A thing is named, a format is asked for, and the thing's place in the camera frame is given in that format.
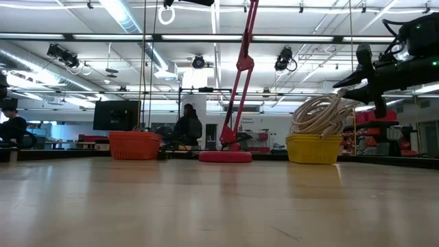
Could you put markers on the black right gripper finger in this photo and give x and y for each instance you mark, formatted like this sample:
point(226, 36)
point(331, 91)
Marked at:
point(368, 94)
point(365, 65)

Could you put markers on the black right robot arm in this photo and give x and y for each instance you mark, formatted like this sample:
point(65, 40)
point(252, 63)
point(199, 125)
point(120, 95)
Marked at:
point(423, 36)

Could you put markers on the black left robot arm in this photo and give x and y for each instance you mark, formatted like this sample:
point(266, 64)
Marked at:
point(199, 2)

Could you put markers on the brass vertical pole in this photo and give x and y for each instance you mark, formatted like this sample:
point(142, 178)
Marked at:
point(141, 68)
point(351, 44)

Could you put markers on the shelf with red bins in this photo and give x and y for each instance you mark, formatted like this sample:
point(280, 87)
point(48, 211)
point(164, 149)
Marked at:
point(363, 132)

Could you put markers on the yellow plastic basket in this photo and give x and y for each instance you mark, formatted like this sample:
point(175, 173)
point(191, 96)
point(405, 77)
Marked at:
point(313, 149)

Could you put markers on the black ceiling spotlight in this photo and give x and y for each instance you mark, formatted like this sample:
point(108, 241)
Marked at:
point(283, 59)
point(198, 62)
point(67, 56)

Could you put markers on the white sign board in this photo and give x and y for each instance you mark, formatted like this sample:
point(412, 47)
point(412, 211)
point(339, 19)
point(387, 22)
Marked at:
point(278, 127)

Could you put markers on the red desk lamp stand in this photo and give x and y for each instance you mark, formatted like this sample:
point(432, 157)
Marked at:
point(225, 156)

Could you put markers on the person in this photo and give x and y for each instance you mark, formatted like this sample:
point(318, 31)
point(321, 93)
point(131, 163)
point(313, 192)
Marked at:
point(13, 127)
point(187, 127)

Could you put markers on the black overhead light bar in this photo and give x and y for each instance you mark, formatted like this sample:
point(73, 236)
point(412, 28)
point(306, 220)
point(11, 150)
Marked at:
point(156, 37)

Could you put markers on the orange plastic basket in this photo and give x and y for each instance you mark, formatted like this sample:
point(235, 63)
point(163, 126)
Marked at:
point(135, 145)

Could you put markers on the black monitor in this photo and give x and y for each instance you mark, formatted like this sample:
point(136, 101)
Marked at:
point(116, 115)

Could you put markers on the black mounted device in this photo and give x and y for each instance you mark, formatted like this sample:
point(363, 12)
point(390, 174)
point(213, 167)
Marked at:
point(2, 85)

